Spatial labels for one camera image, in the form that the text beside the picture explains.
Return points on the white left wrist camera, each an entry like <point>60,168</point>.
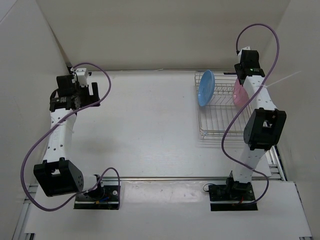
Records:
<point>81,75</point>

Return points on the chrome wire dish rack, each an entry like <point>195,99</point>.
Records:
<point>214,118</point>

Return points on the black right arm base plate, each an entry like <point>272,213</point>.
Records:
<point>223,200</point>

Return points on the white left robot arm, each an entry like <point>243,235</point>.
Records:
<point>57,175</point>

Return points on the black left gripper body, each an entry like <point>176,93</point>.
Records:
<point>82,92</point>

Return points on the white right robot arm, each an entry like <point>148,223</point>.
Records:
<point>264,127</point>

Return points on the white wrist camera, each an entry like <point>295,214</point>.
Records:
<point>81,75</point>
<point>239,52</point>

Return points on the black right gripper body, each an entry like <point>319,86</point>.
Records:
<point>238,67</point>

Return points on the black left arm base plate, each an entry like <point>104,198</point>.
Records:
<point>105,197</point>

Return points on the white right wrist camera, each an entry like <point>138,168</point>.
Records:
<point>239,52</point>

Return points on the aluminium front table rail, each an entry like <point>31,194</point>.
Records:
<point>180,178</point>

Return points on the white cable tie right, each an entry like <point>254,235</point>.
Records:
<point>282,79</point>

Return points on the blue plastic plate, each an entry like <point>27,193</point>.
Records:
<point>206,88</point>

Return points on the pink plastic plate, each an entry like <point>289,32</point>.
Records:
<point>240,96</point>

